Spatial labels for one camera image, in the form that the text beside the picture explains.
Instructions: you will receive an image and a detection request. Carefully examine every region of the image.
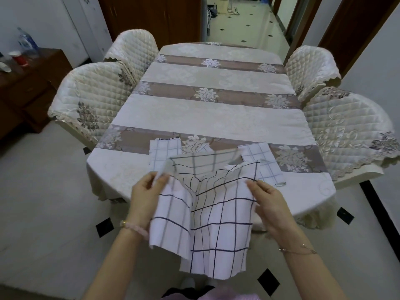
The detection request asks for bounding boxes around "person's left hand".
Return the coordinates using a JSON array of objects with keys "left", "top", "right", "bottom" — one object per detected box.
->
[{"left": 125, "top": 172, "right": 171, "bottom": 230}]

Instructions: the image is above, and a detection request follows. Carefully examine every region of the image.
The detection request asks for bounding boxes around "person's right hand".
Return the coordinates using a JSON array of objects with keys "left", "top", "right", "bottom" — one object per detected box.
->
[{"left": 246, "top": 180, "right": 302, "bottom": 248}]

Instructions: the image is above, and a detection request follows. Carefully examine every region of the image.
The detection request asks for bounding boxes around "white checked cloth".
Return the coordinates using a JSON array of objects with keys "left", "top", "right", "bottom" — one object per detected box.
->
[
  {"left": 149, "top": 137, "right": 183, "bottom": 171},
  {"left": 237, "top": 142, "right": 287, "bottom": 188},
  {"left": 149, "top": 150, "right": 261, "bottom": 280}
]

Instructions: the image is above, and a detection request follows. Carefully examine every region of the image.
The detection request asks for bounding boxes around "person's right forearm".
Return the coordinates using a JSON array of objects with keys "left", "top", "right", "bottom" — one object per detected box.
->
[{"left": 277, "top": 245, "right": 350, "bottom": 300}]

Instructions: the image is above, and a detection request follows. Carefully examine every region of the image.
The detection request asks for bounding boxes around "person's left forearm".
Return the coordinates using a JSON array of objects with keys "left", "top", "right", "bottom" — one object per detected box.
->
[{"left": 82, "top": 224, "right": 154, "bottom": 300}]

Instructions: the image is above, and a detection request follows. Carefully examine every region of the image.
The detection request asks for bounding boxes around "folded white checked cloth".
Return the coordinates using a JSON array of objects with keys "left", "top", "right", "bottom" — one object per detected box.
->
[
  {"left": 237, "top": 142, "right": 287, "bottom": 188},
  {"left": 149, "top": 137, "right": 183, "bottom": 171}
]

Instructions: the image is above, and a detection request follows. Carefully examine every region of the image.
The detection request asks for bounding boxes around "cream quilted chair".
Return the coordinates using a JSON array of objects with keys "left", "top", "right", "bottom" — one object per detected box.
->
[
  {"left": 103, "top": 29, "right": 159, "bottom": 86},
  {"left": 301, "top": 87, "right": 400, "bottom": 190},
  {"left": 284, "top": 45, "right": 342, "bottom": 103},
  {"left": 47, "top": 62, "right": 135, "bottom": 151}
]

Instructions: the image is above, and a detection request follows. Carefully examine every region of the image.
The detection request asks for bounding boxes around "pink garment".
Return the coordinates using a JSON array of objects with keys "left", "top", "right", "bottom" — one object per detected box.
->
[{"left": 161, "top": 285, "right": 260, "bottom": 300}]

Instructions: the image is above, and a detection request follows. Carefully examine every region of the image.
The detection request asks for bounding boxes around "dark wooden cabinet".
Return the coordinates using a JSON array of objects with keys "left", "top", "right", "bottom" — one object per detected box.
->
[{"left": 0, "top": 48, "right": 74, "bottom": 141}]

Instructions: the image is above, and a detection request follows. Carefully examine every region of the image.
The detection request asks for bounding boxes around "white patterned door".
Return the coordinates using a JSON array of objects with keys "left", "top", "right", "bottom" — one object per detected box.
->
[{"left": 61, "top": 0, "right": 113, "bottom": 62}]

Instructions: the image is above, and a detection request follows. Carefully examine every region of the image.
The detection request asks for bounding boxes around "red paper cup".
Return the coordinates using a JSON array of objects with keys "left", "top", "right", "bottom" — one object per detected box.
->
[{"left": 9, "top": 51, "right": 29, "bottom": 67}]

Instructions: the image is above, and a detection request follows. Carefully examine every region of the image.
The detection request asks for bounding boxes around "dark wooden door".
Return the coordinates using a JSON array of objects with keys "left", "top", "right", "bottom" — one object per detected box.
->
[{"left": 317, "top": 0, "right": 400, "bottom": 77}]

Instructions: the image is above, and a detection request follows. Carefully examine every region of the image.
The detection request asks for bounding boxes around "clear plastic water bottle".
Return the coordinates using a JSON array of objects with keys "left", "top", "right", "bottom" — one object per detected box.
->
[{"left": 17, "top": 27, "right": 40, "bottom": 58}]

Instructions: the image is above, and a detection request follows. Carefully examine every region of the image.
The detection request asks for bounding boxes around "pink bead bracelet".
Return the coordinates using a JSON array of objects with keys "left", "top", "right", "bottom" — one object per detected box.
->
[{"left": 120, "top": 220, "right": 150, "bottom": 241}]

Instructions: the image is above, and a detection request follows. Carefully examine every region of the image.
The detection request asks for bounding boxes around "thin gold bracelet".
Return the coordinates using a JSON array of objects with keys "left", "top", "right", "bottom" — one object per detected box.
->
[{"left": 278, "top": 244, "right": 317, "bottom": 255}]

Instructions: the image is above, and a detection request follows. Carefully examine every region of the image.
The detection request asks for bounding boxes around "dark wooden door frame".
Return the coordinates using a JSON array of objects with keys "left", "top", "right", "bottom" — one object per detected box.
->
[{"left": 283, "top": 0, "right": 323, "bottom": 54}]

